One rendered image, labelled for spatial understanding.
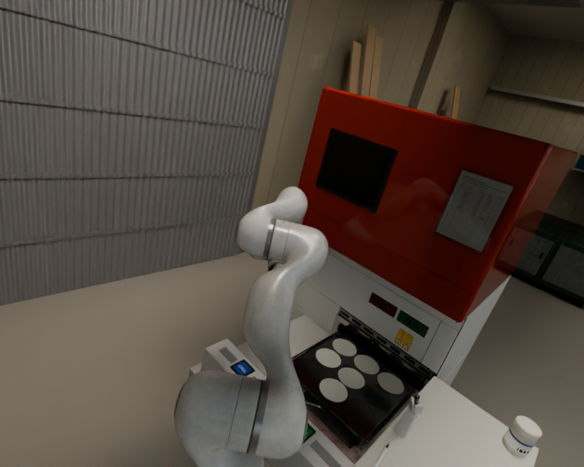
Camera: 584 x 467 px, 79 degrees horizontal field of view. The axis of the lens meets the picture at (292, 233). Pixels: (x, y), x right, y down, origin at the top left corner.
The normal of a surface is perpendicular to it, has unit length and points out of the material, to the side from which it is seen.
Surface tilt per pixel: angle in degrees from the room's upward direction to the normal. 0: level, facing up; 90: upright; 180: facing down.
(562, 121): 90
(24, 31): 90
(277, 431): 57
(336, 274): 90
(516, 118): 90
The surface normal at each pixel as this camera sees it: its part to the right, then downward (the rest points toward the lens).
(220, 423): 0.05, -0.12
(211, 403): 0.08, -0.48
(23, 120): 0.69, 0.43
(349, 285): -0.67, 0.14
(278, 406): 0.13, -0.70
